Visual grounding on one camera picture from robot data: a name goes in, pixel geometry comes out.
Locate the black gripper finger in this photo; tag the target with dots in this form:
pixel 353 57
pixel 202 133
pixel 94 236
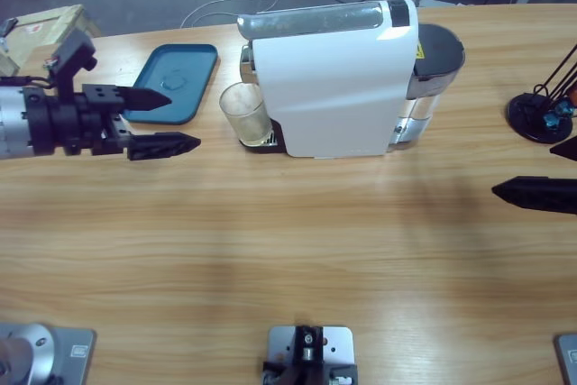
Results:
pixel 568 148
pixel 541 193

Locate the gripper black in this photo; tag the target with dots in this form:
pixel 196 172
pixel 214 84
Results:
pixel 63 128

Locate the clear glass cup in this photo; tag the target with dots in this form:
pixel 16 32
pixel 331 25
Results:
pixel 245 110

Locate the silver coffee machine lever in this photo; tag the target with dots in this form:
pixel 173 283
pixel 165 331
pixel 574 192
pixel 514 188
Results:
pixel 311 20

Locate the blue coffee capsule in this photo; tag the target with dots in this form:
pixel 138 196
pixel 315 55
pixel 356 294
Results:
pixel 564 108
pixel 551 121

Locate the white capsule coffee machine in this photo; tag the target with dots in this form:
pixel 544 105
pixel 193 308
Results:
pixel 333 87

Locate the blue plastic tray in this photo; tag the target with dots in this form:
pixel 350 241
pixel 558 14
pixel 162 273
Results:
pixel 189 69

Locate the silver grate drip tray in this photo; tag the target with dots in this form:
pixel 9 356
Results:
pixel 272 138

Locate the wooden crate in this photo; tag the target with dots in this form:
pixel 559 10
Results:
pixel 40 20

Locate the light plywood box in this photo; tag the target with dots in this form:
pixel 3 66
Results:
pixel 6 65

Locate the clear water tank black lid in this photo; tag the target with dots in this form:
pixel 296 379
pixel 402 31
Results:
pixel 439 47

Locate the black clip on crate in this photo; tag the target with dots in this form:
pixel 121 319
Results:
pixel 9 24

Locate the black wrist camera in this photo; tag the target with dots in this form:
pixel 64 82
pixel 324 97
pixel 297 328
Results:
pixel 72 53

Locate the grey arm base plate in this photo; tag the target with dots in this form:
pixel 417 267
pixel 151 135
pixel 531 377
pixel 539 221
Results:
pixel 568 358
pixel 45 353

